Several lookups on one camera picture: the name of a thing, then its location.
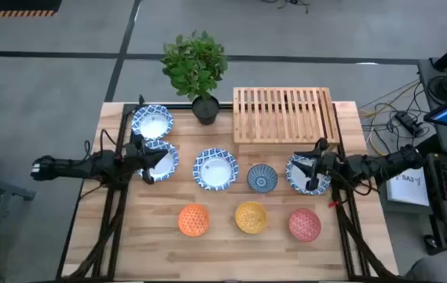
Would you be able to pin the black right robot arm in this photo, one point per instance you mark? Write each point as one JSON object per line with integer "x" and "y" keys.
{"x": 384, "y": 163}

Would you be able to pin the grey chair seat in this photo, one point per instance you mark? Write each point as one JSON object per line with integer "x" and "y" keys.
{"x": 443, "y": 267}

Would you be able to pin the green plant in black pot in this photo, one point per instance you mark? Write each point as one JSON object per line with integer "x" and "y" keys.
{"x": 195, "y": 65}

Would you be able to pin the wooden slatted shelf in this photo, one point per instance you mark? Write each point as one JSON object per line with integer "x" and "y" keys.
{"x": 282, "y": 118}

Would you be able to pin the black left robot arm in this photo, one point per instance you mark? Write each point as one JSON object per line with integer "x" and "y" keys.
{"x": 70, "y": 167}

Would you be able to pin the black power adapter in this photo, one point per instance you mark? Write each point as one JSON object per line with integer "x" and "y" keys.
{"x": 407, "y": 122}

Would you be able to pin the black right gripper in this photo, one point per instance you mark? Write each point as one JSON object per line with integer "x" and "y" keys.
{"x": 327, "y": 163}

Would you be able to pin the black mat with hazard stripes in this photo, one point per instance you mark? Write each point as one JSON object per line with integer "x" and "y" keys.
{"x": 11, "y": 4}

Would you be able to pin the blue bowl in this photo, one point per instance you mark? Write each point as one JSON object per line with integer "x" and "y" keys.
{"x": 262, "y": 178}

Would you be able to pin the blue white patterned plate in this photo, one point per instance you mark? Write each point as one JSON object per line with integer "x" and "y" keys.
{"x": 297, "y": 181}
{"x": 153, "y": 122}
{"x": 215, "y": 170}
{"x": 169, "y": 167}

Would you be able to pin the orange bowl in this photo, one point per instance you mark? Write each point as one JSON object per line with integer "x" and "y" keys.
{"x": 194, "y": 220}

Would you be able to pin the white paper sheet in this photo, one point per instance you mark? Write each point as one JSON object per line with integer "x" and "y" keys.
{"x": 407, "y": 190}

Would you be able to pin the grey metal stand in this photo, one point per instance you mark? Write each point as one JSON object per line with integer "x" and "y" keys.
{"x": 3, "y": 188}

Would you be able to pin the black computer mouse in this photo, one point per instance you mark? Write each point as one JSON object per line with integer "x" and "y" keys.
{"x": 430, "y": 241}

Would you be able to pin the yellow bowl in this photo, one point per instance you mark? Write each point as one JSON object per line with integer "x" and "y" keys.
{"x": 251, "y": 217}

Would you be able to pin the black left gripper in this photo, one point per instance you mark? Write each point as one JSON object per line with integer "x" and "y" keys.
{"x": 134, "y": 153}

